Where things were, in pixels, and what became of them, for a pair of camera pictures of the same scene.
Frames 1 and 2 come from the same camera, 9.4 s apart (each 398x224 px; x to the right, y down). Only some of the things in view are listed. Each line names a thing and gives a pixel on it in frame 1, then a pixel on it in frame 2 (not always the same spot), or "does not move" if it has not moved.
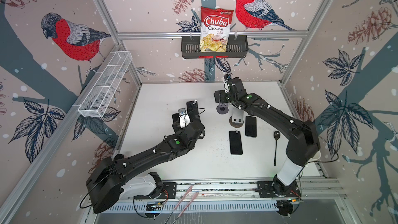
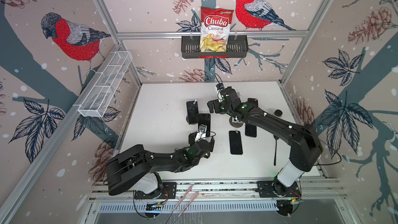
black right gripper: x=221 y=94 → x=215 y=103
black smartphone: x=251 y=126 does not move
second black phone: x=193 y=110 does not move
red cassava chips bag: x=215 y=28 does not move
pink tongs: x=187 y=205 does not move
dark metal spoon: x=276 y=136 does not move
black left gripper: x=177 y=128 → x=211 y=145
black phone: x=175 y=116 → x=204 y=119
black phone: x=235 y=142 does not move
